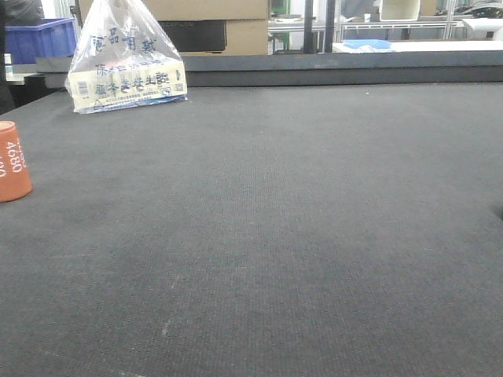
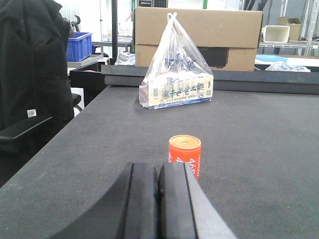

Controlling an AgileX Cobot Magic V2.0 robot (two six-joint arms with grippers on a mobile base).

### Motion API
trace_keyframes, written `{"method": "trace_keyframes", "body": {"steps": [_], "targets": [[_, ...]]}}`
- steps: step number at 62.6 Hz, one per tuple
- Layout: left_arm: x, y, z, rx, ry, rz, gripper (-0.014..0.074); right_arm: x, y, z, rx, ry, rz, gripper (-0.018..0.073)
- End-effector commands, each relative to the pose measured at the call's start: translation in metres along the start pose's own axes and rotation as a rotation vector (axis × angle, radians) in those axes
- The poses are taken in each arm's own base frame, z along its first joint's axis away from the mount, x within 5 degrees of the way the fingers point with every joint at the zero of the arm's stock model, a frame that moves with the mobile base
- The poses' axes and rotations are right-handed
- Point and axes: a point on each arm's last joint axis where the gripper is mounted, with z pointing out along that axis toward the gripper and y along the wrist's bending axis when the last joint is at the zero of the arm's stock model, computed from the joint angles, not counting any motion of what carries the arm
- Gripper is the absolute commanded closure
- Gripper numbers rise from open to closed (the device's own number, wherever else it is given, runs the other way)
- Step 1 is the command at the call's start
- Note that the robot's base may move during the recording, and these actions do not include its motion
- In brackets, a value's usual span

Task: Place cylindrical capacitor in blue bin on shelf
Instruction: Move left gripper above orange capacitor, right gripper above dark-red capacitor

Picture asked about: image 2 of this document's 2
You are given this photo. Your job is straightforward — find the black office chair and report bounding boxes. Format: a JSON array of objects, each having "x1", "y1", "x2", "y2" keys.
[{"x1": 0, "y1": 93, "x2": 81, "y2": 186}]

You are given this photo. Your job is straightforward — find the white plastic bin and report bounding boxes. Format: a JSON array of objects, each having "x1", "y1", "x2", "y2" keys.
[{"x1": 262, "y1": 25, "x2": 290, "y2": 43}]

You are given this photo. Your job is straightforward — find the small cardboard box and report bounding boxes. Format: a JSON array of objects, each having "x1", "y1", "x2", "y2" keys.
[{"x1": 277, "y1": 16, "x2": 301, "y2": 40}]

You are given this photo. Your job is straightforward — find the blue plastic crate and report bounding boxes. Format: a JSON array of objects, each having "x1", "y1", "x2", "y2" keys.
[{"x1": 66, "y1": 32, "x2": 92, "y2": 62}]

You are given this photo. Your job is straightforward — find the black vertical pole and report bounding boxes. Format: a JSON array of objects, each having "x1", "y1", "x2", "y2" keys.
[{"x1": 111, "y1": 0, "x2": 118, "y2": 58}]

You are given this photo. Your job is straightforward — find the black jacket on chair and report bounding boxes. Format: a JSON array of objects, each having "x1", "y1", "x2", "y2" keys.
[{"x1": 0, "y1": 0, "x2": 74, "y2": 144}]

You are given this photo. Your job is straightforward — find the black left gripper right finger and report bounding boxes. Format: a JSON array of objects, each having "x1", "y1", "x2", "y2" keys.
[{"x1": 159, "y1": 163, "x2": 237, "y2": 239}]

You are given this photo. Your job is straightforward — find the large cardboard box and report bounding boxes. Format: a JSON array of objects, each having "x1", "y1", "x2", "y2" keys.
[{"x1": 134, "y1": 7, "x2": 263, "y2": 71}]

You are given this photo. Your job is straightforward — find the dark raised table ledge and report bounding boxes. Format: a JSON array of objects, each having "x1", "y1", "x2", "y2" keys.
[{"x1": 101, "y1": 65, "x2": 319, "y2": 95}]

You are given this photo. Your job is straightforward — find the clear plastic bag with box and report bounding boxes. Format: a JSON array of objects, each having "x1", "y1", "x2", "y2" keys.
[{"x1": 139, "y1": 12, "x2": 214, "y2": 109}]

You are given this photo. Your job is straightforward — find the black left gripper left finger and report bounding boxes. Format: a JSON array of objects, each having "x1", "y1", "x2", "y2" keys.
[{"x1": 52, "y1": 163, "x2": 158, "y2": 239}]

